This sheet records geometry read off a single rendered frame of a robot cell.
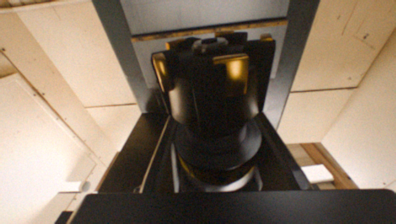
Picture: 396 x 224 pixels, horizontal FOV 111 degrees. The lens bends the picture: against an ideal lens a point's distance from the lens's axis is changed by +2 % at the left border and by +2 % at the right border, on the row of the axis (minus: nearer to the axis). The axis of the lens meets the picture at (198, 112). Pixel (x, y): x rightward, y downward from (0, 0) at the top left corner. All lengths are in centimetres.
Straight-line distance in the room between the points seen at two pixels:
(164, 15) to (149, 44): 10
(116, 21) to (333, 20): 102
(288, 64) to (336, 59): 61
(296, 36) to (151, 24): 47
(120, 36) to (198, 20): 28
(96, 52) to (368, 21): 152
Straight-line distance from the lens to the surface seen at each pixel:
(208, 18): 49
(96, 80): 122
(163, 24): 50
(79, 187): 113
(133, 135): 60
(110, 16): 60
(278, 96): 70
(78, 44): 117
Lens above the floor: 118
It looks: 37 degrees up
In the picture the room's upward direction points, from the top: 172 degrees clockwise
